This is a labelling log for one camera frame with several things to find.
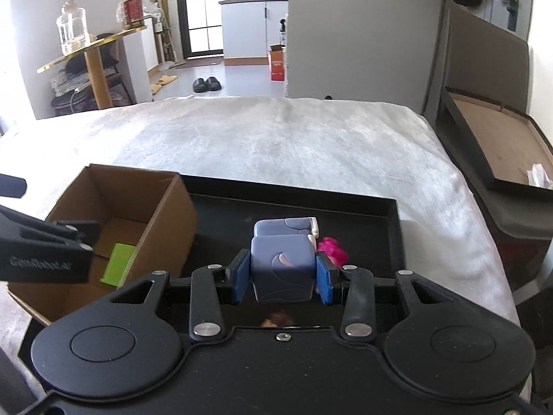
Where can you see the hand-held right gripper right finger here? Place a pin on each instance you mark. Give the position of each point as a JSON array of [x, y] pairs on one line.
[[325, 279]]

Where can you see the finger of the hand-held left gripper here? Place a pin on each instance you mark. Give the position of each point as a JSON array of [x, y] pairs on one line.
[[13, 186], [43, 231]]

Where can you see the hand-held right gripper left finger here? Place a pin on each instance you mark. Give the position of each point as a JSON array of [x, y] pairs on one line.
[[241, 276]]

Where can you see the pink haired doll figure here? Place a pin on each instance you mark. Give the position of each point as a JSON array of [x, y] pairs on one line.
[[332, 250]]

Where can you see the purple cube toy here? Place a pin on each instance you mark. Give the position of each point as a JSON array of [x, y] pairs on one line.
[[281, 276]]

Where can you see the black tray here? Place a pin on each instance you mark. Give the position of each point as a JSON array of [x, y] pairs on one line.
[[354, 233]]

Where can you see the brown haired doll figure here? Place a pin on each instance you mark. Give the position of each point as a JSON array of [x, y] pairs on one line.
[[278, 317]]

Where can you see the green toy house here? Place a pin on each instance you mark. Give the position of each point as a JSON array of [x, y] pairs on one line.
[[117, 266]]

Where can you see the brown cardboard box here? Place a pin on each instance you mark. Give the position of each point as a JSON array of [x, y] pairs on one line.
[[173, 224]]

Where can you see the dark round stool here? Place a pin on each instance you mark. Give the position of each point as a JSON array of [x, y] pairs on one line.
[[82, 101]]

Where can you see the round gold table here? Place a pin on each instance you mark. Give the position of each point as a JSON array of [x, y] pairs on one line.
[[97, 82]]

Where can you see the clear glass jar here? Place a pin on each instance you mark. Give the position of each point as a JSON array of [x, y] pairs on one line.
[[73, 30]]

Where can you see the yellow slipper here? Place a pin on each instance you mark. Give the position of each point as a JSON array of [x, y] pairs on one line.
[[157, 88], [167, 80]]

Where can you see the dark storage bench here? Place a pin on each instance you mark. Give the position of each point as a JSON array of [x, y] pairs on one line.
[[510, 233]]

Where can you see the black slipper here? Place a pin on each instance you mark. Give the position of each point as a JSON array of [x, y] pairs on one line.
[[200, 85], [214, 83]]

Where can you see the red tin box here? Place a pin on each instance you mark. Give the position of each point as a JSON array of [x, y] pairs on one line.
[[133, 13]]

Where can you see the orange cardboard box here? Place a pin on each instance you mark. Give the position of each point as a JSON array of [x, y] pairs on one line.
[[276, 65]]

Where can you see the brown door mat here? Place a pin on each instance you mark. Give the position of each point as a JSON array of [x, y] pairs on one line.
[[198, 63]]

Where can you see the white crumpled tissue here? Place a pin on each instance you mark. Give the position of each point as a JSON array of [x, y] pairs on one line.
[[540, 177]]

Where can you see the black framed glass door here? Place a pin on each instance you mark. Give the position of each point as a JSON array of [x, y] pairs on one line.
[[181, 8]]

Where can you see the white kitchen cabinet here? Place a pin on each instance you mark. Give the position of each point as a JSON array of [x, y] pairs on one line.
[[246, 30]]

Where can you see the dark brown leaning board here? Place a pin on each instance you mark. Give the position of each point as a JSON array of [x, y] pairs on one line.
[[479, 60]]

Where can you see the black frame with cardboard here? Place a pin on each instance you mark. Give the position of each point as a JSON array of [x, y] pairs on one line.
[[497, 138]]

